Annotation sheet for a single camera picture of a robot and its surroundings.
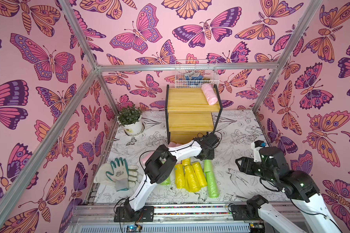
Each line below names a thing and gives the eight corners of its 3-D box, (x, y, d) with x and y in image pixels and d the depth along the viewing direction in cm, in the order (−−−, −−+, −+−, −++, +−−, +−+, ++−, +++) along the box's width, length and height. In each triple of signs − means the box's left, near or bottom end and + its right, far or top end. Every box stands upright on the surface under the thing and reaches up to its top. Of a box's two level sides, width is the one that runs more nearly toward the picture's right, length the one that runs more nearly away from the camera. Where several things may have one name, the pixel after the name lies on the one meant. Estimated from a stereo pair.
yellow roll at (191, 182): (184, 192, 83) (185, 190, 79) (184, 167, 92) (184, 164, 88) (199, 192, 82) (200, 190, 79) (197, 167, 92) (198, 164, 88)
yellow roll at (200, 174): (199, 188, 84) (200, 186, 81) (192, 165, 93) (192, 162, 90) (207, 185, 85) (208, 183, 82) (199, 163, 93) (199, 160, 90)
